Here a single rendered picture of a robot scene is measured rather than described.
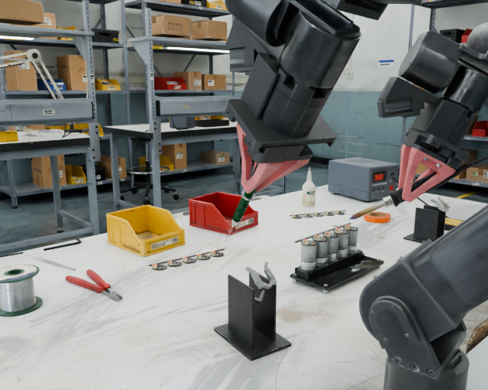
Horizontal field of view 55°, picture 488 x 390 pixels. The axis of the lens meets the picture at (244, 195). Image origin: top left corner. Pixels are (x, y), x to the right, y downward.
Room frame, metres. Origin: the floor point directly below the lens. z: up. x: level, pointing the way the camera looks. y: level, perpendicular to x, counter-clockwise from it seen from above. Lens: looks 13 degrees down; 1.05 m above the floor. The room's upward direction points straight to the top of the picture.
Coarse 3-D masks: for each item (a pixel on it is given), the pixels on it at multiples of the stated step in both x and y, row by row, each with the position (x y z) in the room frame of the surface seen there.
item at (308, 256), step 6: (306, 246) 0.68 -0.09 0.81; (312, 246) 0.68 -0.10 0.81; (306, 252) 0.68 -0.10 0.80; (312, 252) 0.68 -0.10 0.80; (306, 258) 0.68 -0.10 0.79; (312, 258) 0.68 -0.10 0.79; (306, 264) 0.68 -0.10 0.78; (312, 264) 0.68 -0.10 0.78; (306, 270) 0.68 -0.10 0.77; (312, 270) 0.68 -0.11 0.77
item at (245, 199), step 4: (256, 164) 0.51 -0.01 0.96; (256, 168) 0.50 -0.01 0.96; (244, 192) 0.52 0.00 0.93; (252, 192) 0.52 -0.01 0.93; (244, 196) 0.52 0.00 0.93; (248, 196) 0.52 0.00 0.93; (252, 196) 0.52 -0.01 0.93; (240, 200) 0.53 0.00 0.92; (244, 200) 0.52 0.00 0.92; (248, 200) 0.52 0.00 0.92; (240, 204) 0.53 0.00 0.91; (244, 204) 0.53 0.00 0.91; (248, 204) 0.53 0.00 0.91; (236, 208) 0.54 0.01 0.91; (240, 208) 0.53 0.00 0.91; (244, 208) 0.53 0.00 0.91; (236, 212) 0.54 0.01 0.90; (240, 212) 0.53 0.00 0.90; (244, 212) 0.53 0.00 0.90; (232, 216) 0.54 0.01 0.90; (236, 216) 0.54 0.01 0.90; (240, 216) 0.54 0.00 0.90; (236, 220) 0.54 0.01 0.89; (240, 220) 0.54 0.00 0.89
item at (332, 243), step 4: (328, 240) 0.72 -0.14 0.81; (332, 240) 0.72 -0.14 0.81; (336, 240) 0.72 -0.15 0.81; (328, 244) 0.72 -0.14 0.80; (332, 244) 0.72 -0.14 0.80; (336, 244) 0.72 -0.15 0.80; (328, 248) 0.72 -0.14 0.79; (332, 248) 0.72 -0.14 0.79; (336, 248) 0.72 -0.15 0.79; (328, 252) 0.72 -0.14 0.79; (332, 252) 0.72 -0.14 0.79; (336, 252) 0.72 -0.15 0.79; (328, 256) 0.72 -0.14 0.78; (332, 256) 0.72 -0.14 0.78; (336, 256) 0.72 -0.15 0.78; (328, 260) 0.72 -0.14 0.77; (332, 260) 0.72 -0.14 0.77; (336, 260) 0.73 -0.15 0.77
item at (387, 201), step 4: (384, 200) 0.70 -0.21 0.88; (388, 200) 0.70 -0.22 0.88; (392, 200) 0.70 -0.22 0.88; (376, 204) 0.70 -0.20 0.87; (380, 204) 0.70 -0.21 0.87; (384, 204) 0.70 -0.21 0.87; (388, 204) 0.70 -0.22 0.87; (392, 204) 0.70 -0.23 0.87; (368, 208) 0.70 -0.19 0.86; (372, 208) 0.70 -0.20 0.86; (376, 208) 0.70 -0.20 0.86; (360, 212) 0.70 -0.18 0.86; (364, 212) 0.70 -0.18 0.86; (368, 212) 0.70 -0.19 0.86; (352, 216) 0.70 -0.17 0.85; (356, 216) 0.70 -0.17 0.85; (360, 216) 0.70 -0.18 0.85
